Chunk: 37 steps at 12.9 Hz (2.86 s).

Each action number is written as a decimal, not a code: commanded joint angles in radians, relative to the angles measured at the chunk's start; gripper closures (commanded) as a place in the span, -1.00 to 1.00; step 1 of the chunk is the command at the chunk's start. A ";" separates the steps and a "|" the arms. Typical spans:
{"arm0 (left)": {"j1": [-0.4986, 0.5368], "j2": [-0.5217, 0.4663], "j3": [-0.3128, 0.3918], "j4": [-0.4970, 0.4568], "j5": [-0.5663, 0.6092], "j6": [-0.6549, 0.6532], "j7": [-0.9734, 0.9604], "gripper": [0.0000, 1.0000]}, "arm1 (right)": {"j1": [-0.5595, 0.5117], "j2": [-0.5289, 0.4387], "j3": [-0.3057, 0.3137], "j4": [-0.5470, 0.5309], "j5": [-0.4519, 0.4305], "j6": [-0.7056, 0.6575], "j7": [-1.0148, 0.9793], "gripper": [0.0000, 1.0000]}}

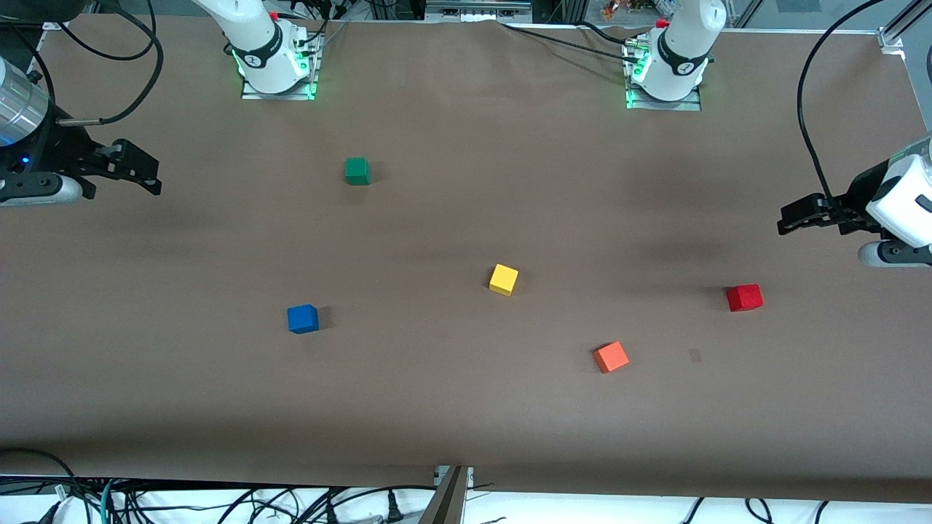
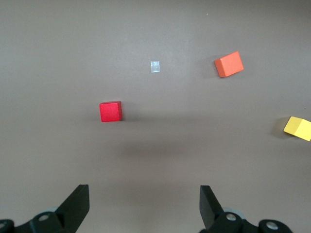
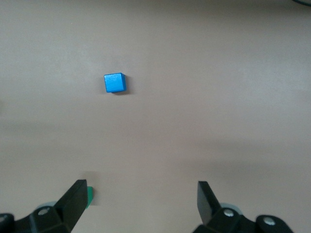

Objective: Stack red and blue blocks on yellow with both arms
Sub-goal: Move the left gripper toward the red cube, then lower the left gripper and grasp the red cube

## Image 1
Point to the orange block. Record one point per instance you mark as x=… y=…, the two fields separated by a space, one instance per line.
x=611 y=357

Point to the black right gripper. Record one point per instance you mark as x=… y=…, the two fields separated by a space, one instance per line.
x=58 y=149

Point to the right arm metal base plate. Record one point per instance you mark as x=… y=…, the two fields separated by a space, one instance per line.
x=251 y=95

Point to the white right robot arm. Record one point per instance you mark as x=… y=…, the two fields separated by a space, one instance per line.
x=258 y=36

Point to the aluminium frame profile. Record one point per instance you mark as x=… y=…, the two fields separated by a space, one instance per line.
x=906 y=18

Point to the yellow block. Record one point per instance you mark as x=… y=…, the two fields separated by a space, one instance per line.
x=503 y=279

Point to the green block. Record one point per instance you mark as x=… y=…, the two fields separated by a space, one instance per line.
x=357 y=172

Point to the red block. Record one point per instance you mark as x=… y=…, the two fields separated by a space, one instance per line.
x=744 y=298

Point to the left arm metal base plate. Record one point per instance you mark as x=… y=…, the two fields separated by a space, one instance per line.
x=655 y=106

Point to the dark metal beam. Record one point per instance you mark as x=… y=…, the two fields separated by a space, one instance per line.
x=445 y=502

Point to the blue block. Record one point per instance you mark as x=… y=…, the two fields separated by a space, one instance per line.
x=302 y=319

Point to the black power plug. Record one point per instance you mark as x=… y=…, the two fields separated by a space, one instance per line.
x=395 y=509

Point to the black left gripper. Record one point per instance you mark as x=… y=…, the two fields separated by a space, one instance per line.
x=850 y=203

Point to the grey metal rail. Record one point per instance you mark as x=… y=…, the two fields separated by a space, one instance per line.
x=477 y=9

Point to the brown paper table cover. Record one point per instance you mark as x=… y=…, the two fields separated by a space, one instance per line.
x=466 y=407

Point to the silver metal table bracket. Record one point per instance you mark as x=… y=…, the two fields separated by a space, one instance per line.
x=439 y=474

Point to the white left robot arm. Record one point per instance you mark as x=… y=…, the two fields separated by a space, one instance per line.
x=684 y=44

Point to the silver corner bracket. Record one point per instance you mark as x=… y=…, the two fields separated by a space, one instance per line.
x=54 y=24
x=892 y=40

